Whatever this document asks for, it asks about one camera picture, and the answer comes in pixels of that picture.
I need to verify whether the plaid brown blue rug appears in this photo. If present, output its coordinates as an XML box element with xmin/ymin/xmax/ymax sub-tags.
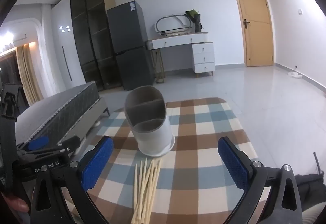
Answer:
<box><xmin>61</xmin><ymin>97</ymin><xmax>258</xmax><ymax>224</ymax></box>

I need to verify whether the green bouquet in black wrap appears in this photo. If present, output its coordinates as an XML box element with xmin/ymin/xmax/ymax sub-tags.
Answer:
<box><xmin>185</xmin><ymin>10</ymin><xmax>203</xmax><ymax>32</ymax></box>

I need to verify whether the gold frame stool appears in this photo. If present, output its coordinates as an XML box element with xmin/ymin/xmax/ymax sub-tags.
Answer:
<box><xmin>150</xmin><ymin>48</ymin><xmax>165</xmax><ymax>84</ymax></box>

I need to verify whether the thin black rod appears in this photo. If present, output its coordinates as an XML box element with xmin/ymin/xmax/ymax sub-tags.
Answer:
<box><xmin>313</xmin><ymin>152</ymin><xmax>323</xmax><ymax>176</ymax></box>

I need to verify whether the grey bed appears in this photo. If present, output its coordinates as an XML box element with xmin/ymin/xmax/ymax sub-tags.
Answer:
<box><xmin>15</xmin><ymin>81</ymin><xmax>110</xmax><ymax>153</ymax></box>

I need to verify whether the beige curtain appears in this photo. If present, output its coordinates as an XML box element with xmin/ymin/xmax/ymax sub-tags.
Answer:
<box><xmin>16</xmin><ymin>45</ymin><xmax>44</xmax><ymax>105</ymax></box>

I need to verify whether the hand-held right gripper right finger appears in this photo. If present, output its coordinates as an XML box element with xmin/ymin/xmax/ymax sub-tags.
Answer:
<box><xmin>217</xmin><ymin>136</ymin><xmax>303</xmax><ymax>224</ymax></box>

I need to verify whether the pile of bamboo chopsticks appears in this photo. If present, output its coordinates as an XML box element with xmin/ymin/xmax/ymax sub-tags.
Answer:
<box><xmin>130</xmin><ymin>158</ymin><xmax>163</xmax><ymax>224</ymax></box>

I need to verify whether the dark cloth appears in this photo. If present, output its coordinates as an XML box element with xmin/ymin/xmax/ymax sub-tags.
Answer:
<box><xmin>295</xmin><ymin>173</ymin><xmax>326</xmax><ymax>224</ymax></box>

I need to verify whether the dark grey refrigerator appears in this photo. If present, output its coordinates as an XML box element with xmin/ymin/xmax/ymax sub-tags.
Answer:
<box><xmin>106</xmin><ymin>0</ymin><xmax>155</xmax><ymax>91</ymax></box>

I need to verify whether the white divided utensil holder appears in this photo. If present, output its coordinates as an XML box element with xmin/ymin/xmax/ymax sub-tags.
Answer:
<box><xmin>124</xmin><ymin>85</ymin><xmax>176</xmax><ymax>157</ymax></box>

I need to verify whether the white dressing table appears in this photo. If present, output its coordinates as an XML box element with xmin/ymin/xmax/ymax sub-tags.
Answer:
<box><xmin>146</xmin><ymin>32</ymin><xmax>216</xmax><ymax>78</ymax></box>

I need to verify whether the person's left hand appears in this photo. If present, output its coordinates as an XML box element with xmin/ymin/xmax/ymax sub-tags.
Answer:
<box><xmin>0</xmin><ymin>195</ymin><xmax>29</xmax><ymax>214</ymax></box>

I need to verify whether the dark window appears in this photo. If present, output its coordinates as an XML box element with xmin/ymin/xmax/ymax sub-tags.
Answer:
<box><xmin>0</xmin><ymin>52</ymin><xmax>28</xmax><ymax>110</ymax></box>

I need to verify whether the dark glass cabinet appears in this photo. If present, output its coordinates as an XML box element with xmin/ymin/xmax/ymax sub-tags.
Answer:
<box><xmin>70</xmin><ymin>0</ymin><xmax>120</xmax><ymax>91</ymax></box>

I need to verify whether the white wardrobe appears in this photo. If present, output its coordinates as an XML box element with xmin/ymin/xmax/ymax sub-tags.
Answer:
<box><xmin>51</xmin><ymin>0</ymin><xmax>86</xmax><ymax>95</ymax></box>

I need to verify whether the oval vanity mirror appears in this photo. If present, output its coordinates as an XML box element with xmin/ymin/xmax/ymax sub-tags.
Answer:
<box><xmin>155</xmin><ymin>13</ymin><xmax>195</xmax><ymax>35</ymax></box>

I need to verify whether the wooden door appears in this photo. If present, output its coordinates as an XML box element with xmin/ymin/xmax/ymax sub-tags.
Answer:
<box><xmin>228</xmin><ymin>0</ymin><xmax>275</xmax><ymax>67</ymax></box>

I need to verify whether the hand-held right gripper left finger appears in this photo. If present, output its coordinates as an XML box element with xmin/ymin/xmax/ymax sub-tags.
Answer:
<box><xmin>31</xmin><ymin>135</ymin><xmax>114</xmax><ymax>224</ymax></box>

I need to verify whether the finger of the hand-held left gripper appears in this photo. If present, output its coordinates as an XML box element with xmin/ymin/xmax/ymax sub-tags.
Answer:
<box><xmin>17</xmin><ymin>137</ymin><xmax>50</xmax><ymax>151</ymax></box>
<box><xmin>23</xmin><ymin>136</ymin><xmax>81</xmax><ymax>156</ymax></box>

